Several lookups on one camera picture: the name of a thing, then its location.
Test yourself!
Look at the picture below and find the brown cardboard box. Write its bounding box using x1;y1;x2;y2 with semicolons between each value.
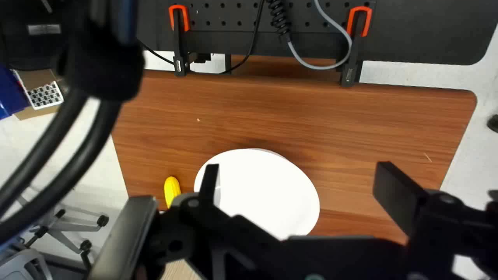
11;66;67;121

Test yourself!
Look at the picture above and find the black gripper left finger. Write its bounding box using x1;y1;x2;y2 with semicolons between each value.
198;161;223;209

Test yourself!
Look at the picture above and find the thick black cable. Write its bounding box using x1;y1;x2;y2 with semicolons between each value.
0;87;91;216
0;97;125;245

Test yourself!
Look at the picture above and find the black cable wrap sleeve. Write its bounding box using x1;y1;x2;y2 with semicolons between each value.
56;0;147;102

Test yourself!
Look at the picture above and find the grey office chair base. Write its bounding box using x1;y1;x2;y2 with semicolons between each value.
10;192;111;273

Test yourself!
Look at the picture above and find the white perforated block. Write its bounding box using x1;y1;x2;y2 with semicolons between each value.
25;79;66;110

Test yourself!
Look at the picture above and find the yellow toy corn cob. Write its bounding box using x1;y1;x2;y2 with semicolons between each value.
162;175;184;209

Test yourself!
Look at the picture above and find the thin black cable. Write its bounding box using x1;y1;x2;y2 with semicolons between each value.
139;0;268;76

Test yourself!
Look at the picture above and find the black box with grey label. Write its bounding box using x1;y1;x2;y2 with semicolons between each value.
0;0;91;69

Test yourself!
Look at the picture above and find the grey cable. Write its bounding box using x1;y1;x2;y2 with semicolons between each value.
285;0;355;73

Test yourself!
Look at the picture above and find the white round plate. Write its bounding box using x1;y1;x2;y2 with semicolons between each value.
193;147;322;242

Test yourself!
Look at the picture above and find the orange black bar clamp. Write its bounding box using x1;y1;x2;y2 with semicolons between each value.
340;4;375;88
167;3;193;77

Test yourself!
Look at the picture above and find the black coiled cable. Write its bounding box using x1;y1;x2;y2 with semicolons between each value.
266;0;293;38

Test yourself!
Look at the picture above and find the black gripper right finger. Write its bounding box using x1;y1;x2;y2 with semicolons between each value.
372;160;433;245

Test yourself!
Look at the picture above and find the blue object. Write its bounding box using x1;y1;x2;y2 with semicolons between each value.
0;63;31;121

